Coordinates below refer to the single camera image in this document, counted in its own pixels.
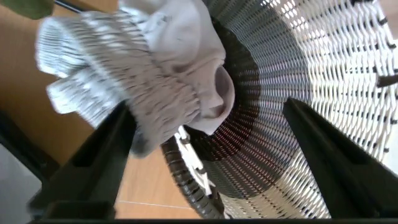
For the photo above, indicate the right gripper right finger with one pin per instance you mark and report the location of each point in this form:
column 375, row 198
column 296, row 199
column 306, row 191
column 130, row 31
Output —
column 348, row 174

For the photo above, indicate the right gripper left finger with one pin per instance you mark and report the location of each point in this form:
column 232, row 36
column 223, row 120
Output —
column 102, row 168

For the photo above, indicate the pale grey garment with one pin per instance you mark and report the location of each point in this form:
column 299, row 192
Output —
column 174, row 46

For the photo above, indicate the green long-sleeved shirt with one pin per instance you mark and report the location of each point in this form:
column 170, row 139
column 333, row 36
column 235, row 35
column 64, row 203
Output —
column 28, row 7

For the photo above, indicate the white laundry basket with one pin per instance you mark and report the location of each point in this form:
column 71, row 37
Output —
column 326, row 62

